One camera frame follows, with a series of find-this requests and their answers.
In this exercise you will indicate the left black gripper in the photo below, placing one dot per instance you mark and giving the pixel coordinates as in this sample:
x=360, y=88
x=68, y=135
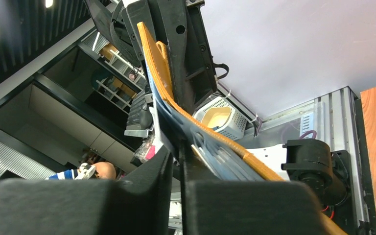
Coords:
x=176, y=23

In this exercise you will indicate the white plastic basket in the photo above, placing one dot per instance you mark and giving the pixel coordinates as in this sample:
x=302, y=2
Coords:
x=221, y=117

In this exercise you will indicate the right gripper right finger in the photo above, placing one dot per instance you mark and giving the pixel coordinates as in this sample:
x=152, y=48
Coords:
x=211, y=206

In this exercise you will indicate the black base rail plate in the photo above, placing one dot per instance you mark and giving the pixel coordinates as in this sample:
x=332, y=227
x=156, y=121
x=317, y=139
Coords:
x=366, y=178

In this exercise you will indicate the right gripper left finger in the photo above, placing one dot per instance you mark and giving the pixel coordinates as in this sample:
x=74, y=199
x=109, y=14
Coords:
x=138, y=204

